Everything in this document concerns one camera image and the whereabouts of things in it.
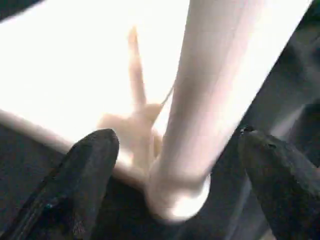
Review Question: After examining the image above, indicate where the white plastic table leg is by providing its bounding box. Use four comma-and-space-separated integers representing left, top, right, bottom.
152, 0, 314, 193

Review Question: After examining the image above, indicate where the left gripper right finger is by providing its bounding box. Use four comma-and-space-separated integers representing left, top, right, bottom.
237, 127, 320, 240

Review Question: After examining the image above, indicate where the black work mat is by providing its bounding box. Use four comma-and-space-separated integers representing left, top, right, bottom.
0, 0, 320, 240

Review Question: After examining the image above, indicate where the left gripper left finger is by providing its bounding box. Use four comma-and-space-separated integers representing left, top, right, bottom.
0, 128, 121, 240

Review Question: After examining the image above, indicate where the white plastic table top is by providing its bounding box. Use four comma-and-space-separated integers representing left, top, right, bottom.
0, 0, 216, 224

